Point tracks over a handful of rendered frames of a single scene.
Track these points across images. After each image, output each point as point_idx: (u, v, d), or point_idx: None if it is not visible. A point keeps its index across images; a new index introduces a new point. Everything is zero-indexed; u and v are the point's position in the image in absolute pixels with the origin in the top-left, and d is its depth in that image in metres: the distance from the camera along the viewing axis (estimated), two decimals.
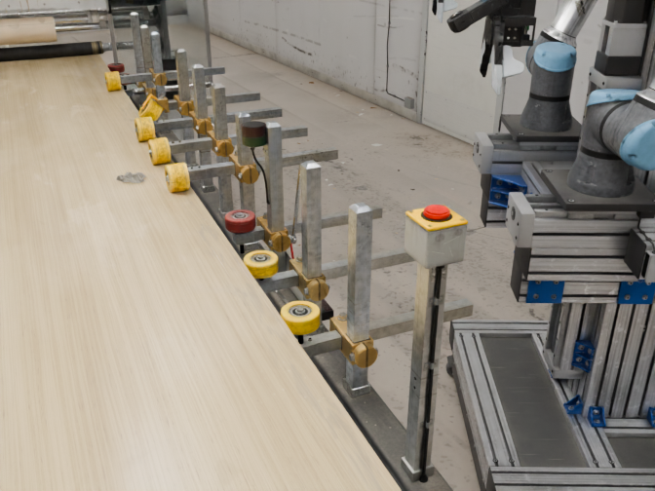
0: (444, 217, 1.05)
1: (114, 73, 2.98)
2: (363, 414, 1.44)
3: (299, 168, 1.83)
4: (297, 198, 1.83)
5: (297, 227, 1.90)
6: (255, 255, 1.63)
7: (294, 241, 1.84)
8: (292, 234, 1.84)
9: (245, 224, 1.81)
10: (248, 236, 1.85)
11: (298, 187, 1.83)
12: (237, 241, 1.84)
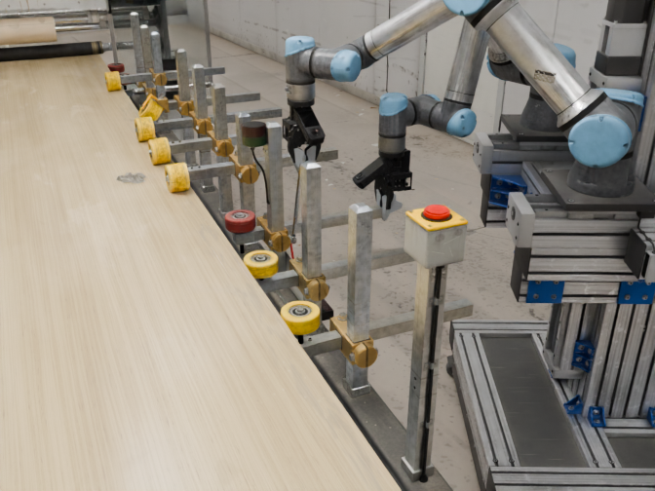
0: (444, 217, 1.05)
1: (114, 73, 2.98)
2: (363, 414, 1.44)
3: (300, 168, 1.84)
4: (297, 198, 1.84)
5: (297, 227, 1.90)
6: (255, 255, 1.63)
7: (294, 241, 1.84)
8: (292, 234, 1.84)
9: (245, 224, 1.81)
10: (248, 236, 1.85)
11: (298, 187, 1.84)
12: (237, 241, 1.84)
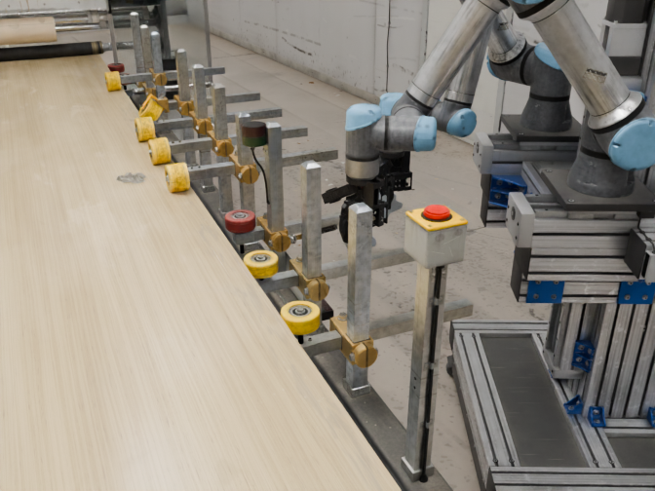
0: (444, 217, 1.05)
1: (114, 73, 2.98)
2: (363, 414, 1.44)
3: (332, 229, 1.69)
4: None
5: (297, 227, 1.90)
6: (255, 255, 1.63)
7: (292, 244, 1.85)
8: (293, 240, 1.83)
9: (245, 224, 1.81)
10: (248, 236, 1.85)
11: (321, 234, 1.73)
12: (237, 241, 1.84)
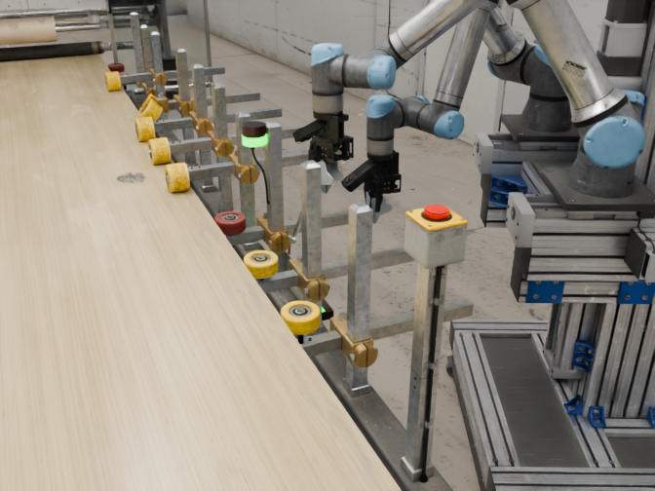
0: (444, 217, 1.05)
1: (114, 73, 2.98)
2: (363, 414, 1.44)
3: None
4: None
5: (287, 229, 1.89)
6: (255, 255, 1.63)
7: (293, 243, 1.84)
8: (292, 236, 1.84)
9: (235, 226, 1.80)
10: (237, 238, 1.84)
11: None
12: None
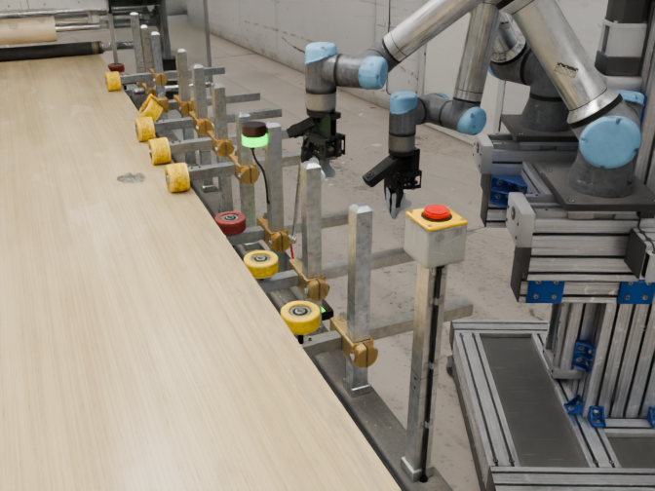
0: (444, 217, 1.05)
1: (114, 73, 2.98)
2: (363, 414, 1.44)
3: (299, 168, 1.84)
4: (297, 198, 1.84)
5: (287, 229, 1.89)
6: (255, 255, 1.63)
7: (294, 241, 1.84)
8: (292, 234, 1.84)
9: (235, 226, 1.80)
10: (237, 238, 1.84)
11: (298, 187, 1.84)
12: None
